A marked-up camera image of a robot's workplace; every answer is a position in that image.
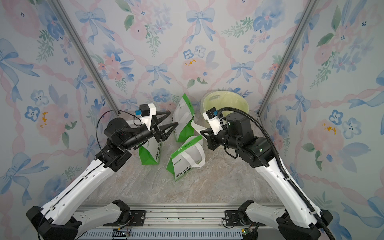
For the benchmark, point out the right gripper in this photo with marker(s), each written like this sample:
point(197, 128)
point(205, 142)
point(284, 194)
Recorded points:
point(213, 143)

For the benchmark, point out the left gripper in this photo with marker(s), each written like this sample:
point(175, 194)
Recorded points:
point(159, 135)

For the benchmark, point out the green white bag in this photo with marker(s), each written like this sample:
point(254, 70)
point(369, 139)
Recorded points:
point(183, 115)
point(189, 156)
point(147, 142)

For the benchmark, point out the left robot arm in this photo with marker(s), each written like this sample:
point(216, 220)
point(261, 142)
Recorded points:
point(58, 219)

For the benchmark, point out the cream trash bin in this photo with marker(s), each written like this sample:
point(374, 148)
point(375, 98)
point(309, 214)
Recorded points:
point(225, 103)

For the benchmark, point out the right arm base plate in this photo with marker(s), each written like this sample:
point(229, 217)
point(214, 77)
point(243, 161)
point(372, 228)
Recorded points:
point(234, 219)

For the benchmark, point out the aluminium front rail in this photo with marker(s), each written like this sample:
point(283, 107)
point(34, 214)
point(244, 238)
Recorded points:
point(193, 222)

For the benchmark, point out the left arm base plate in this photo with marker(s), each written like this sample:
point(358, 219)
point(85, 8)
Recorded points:
point(134, 218)

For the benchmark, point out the left aluminium corner post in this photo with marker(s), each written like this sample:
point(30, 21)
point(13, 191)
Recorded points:
point(62, 15)

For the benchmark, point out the aluminium corner post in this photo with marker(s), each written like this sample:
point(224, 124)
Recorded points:
point(62, 15)
point(291, 47)

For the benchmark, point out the right aluminium corner post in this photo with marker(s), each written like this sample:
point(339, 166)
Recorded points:
point(291, 47)

